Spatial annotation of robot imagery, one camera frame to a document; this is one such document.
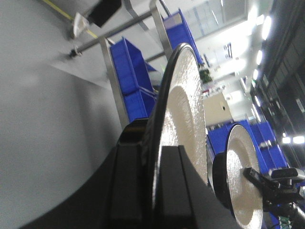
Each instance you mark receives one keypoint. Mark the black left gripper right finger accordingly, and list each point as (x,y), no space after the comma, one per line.
(184,201)

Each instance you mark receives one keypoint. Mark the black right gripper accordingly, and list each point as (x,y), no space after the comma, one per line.
(280,187)

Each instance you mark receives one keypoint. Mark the blue bin on rack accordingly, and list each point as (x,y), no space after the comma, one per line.
(134,82)

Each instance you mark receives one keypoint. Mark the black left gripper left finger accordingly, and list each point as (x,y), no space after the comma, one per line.
(112,197)

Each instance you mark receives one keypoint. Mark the beige plate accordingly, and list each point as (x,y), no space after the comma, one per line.
(177,119)
(231,187)

